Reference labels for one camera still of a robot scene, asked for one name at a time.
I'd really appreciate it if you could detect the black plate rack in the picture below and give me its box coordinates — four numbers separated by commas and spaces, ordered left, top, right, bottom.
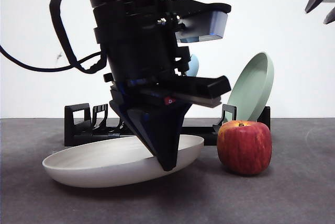
64, 103, 271, 147

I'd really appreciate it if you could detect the red apple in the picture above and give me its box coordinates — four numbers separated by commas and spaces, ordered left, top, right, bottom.
216, 120, 273, 175

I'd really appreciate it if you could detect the green plate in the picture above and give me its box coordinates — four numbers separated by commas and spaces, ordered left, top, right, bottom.
226, 52, 275, 123

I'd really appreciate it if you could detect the thin black cable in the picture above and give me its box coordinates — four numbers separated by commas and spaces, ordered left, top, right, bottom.
0, 45, 103, 72

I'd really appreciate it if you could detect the blue plate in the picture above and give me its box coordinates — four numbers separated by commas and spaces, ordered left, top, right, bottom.
184, 53, 200, 77

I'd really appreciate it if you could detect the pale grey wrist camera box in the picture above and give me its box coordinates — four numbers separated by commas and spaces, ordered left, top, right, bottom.
174, 9, 229, 43

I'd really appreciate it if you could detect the thick black cable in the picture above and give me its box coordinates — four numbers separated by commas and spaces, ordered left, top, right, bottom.
49, 0, 107, 74

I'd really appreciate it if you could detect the cream yellow plate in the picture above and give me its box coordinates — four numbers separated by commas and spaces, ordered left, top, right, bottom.
42, 134, 205, 188

